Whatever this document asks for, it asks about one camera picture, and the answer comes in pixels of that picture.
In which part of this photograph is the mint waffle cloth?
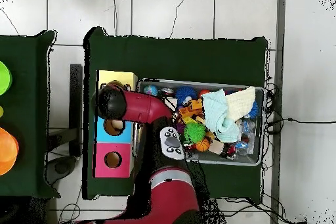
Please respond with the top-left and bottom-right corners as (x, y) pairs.
(201, 88), (240, 143)

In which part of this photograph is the cream waffle cloth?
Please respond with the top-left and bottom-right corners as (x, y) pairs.
(224, 86), (257, 121)

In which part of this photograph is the wooden box with three holes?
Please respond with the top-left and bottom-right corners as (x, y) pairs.
(93, 70), (138, 179)

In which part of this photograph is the shallow metal mesh bin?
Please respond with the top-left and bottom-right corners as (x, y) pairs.
(133, 78), (264, 167)

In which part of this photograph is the orange toy building brick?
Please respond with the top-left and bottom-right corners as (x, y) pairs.
(178, 99), (204, 120)

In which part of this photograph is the blue spiky rubber ball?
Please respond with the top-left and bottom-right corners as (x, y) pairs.
(175, 85), (198, 106)
(246, 100), (260, 119)

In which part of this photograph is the globe print ball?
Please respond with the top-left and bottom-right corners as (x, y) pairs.
(143, 85), (159, 97)

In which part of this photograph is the large dark green spiky ball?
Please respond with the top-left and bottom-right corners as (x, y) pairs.
(183, 122), (207, 145)

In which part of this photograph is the mini basketball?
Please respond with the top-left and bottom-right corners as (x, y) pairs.
(195, 137), (211, 153)

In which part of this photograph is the dark green tablecloth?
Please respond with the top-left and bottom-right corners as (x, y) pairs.
(82, 26), (269, 200)
(0, 30), (60, 200)

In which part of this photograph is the crushed red soda can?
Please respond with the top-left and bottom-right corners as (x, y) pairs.
(222, 145), (238, 160)

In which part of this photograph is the black upright panel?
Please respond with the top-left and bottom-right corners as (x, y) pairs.
(69, 63), (83, 156)

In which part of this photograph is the grey rounded stand base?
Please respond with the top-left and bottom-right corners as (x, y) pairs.
(45, 155), (78, 185)

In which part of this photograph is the orange plastic disc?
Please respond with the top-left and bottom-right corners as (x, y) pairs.
(0, 127), (20, 177)

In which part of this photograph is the green plastic disc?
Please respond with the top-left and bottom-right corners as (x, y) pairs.
(0, 60), (13, 96)

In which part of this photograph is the black cable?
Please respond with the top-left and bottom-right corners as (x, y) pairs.
(264, 117), (336, 135)

